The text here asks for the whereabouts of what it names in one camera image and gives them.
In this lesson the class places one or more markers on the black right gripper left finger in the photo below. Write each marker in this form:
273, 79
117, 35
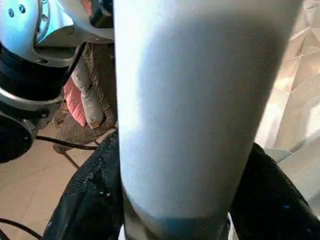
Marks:
82, 195

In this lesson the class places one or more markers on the white plastic table leg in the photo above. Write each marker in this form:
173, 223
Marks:
200, 100

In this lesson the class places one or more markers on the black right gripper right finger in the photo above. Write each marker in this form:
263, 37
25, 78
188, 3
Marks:
270, 200

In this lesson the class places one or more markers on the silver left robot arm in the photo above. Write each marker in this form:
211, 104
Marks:
22, 70

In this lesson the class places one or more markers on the pink cushion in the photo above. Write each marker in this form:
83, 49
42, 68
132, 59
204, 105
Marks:
75, 105

